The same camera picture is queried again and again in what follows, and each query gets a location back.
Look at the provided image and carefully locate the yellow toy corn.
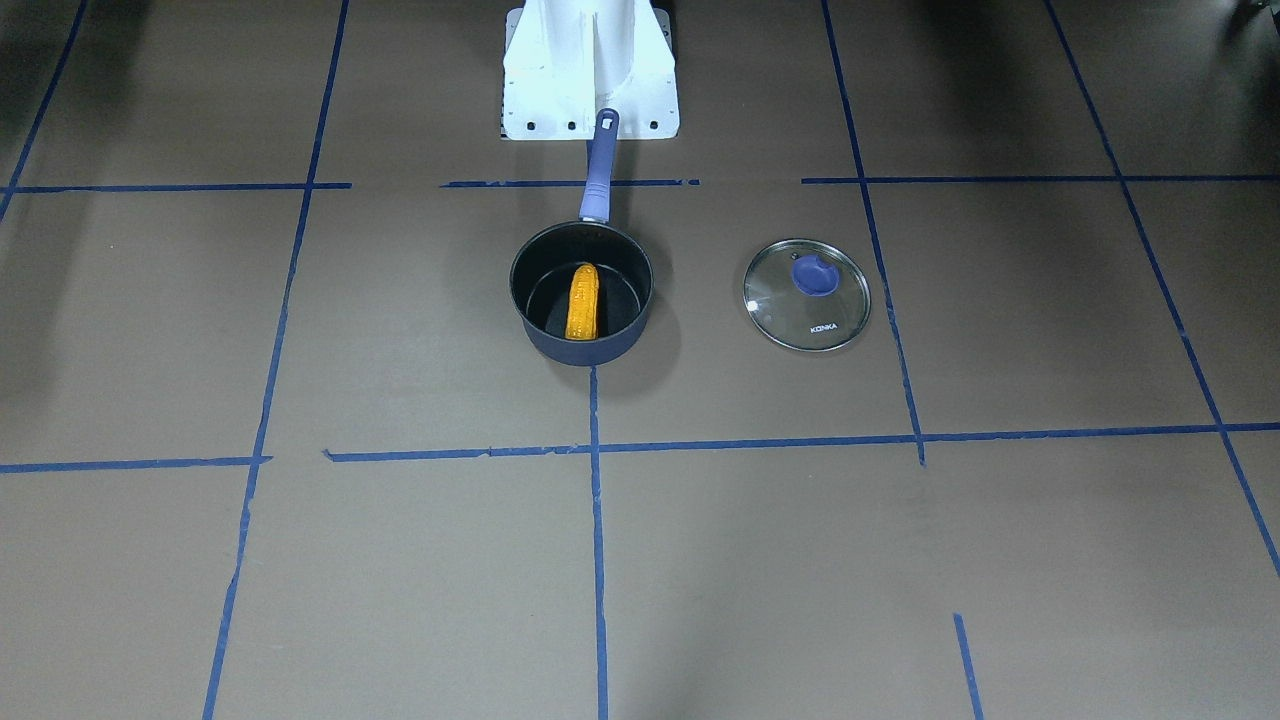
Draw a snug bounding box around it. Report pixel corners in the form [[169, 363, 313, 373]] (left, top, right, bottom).
[[564, 263, 602, 342]]

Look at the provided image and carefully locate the dark blue saucepan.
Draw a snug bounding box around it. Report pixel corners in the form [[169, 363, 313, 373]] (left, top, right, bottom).
[[508, 108, 655, 366]]

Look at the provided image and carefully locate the glass pot lid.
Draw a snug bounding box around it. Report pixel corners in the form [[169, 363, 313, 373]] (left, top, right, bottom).
[[742, 238, 872, 354]]

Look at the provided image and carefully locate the white pedestal column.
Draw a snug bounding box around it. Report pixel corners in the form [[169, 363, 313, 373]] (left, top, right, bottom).
[[500, 1, 681, 142]]

